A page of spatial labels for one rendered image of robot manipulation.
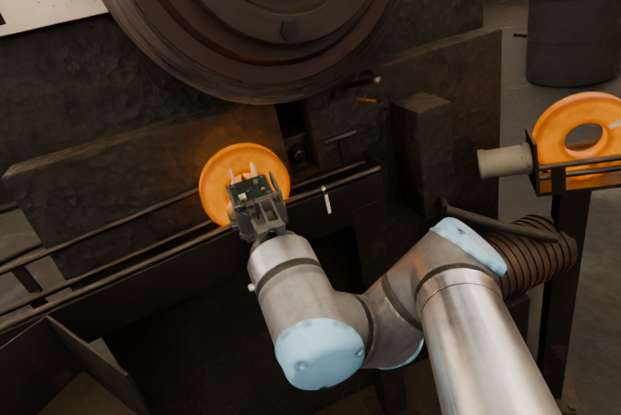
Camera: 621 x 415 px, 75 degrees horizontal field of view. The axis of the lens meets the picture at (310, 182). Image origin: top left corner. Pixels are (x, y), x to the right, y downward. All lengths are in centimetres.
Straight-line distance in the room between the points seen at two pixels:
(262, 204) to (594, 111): 57
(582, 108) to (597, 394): 78
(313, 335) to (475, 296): 16
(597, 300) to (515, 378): 121
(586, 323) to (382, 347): 102
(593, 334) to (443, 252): 102
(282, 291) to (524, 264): 52
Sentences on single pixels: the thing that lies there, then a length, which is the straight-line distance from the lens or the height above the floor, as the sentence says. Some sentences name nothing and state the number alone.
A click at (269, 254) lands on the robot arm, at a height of 76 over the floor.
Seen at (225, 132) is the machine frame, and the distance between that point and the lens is 74.
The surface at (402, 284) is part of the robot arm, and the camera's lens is 51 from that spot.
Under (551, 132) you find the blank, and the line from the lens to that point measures 82.
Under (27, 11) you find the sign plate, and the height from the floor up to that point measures 108.
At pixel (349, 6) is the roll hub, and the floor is 101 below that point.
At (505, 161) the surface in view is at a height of 68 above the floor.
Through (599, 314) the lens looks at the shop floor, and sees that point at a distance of 152.
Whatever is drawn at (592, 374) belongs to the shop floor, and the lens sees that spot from 137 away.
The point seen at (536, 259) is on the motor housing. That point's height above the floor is 50.
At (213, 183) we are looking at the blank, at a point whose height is 78.
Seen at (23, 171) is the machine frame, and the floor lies 87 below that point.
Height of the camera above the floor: 106
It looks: 27 degrees down
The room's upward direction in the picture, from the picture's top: 13 degrees counter-clockwise
